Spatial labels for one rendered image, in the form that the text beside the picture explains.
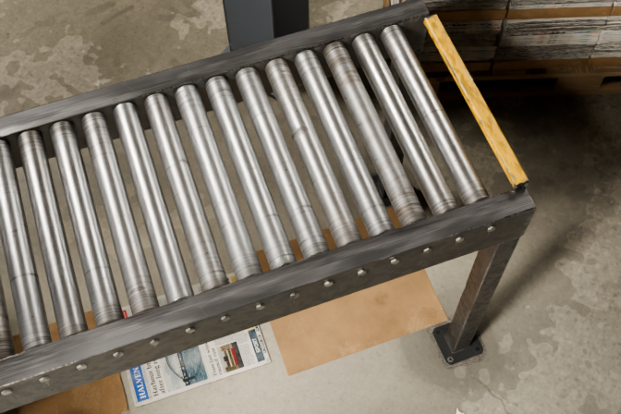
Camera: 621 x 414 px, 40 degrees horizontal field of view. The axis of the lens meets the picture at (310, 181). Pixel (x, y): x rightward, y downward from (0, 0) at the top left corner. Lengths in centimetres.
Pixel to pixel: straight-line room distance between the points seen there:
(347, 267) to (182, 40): 150
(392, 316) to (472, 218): 81
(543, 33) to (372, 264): 119
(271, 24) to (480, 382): 115
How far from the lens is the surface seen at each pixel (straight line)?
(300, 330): 233
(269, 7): 243
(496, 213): 161
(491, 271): 185
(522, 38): 253
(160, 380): 233
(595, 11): 250
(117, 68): 284
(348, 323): 234
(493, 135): 167
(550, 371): 238
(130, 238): 160
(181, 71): 178
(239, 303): 151
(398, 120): 169
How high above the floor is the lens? 220
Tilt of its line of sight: 60 degrees down
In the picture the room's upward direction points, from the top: 1 degrees counter-clockwise
